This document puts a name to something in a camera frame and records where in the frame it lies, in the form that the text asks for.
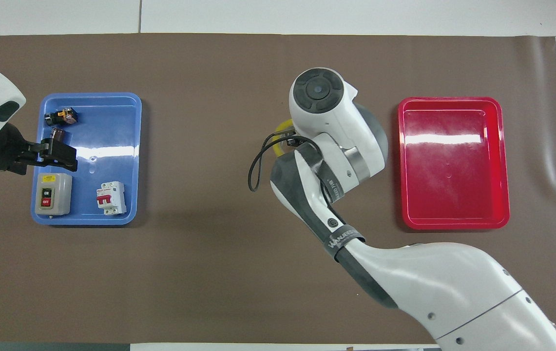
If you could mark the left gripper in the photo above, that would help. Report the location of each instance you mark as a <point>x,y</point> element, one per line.
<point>0,153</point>

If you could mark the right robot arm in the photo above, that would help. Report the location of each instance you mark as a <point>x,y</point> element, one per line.
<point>419,282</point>

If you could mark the yellow tape roll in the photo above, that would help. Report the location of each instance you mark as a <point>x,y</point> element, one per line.
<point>282,127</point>

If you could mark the blue plastic tray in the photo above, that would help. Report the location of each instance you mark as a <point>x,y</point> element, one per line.
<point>112,122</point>

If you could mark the white circuit breaker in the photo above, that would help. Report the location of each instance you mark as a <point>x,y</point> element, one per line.
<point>111,199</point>

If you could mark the red plastic tray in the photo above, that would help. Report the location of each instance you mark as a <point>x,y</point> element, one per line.
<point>453,165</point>

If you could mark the grey on-off switch box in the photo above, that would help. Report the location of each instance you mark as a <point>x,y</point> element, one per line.
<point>53,195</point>

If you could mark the black push-button switch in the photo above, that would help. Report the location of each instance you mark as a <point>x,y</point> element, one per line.
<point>61,117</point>

